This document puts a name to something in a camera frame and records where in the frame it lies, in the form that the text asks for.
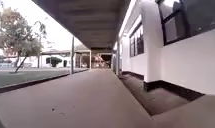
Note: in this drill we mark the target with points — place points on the white building with dark windows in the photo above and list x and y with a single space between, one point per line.
188 63

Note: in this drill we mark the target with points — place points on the grey roof support post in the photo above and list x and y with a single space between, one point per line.
72 55

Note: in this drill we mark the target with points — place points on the sunken drain channel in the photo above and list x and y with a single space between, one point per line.
151 95

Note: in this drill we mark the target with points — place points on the round green bush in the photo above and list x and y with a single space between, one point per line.
55 61

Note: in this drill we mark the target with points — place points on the low white building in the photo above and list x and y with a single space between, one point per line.
58 57

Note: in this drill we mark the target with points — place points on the reddish concrete walkway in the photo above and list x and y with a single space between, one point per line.
85 100

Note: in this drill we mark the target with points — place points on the dark kerb strip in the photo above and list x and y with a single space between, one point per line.
31 81

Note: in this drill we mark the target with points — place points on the grass lawn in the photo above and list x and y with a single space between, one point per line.
25 76

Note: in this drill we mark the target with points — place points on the leaning tree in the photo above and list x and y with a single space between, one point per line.
18 36

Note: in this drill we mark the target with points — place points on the dark walkway roof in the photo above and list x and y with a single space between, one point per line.
88 20

